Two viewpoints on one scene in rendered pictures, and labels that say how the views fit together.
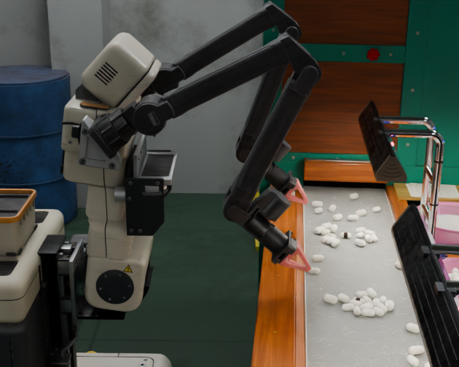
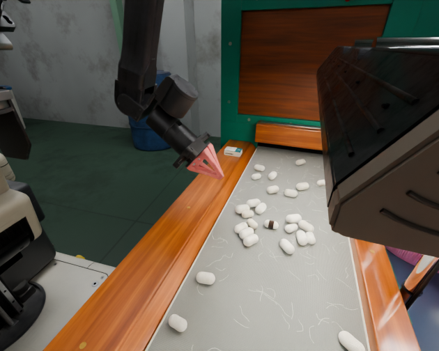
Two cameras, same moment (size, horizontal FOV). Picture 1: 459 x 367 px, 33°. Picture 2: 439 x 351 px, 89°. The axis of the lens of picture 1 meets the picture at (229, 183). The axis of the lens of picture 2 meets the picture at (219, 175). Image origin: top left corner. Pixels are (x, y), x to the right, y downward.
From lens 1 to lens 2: 192 cm
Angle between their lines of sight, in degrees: 18
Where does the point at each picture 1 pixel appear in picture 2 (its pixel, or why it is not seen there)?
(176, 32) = not seen: hidden behind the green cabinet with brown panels
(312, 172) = (263, 134)
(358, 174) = (309, 141)
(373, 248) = (305, 261)
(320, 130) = (276, 94)
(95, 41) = (182, 56)
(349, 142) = (304, 107)
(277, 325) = not seen: outside the picture
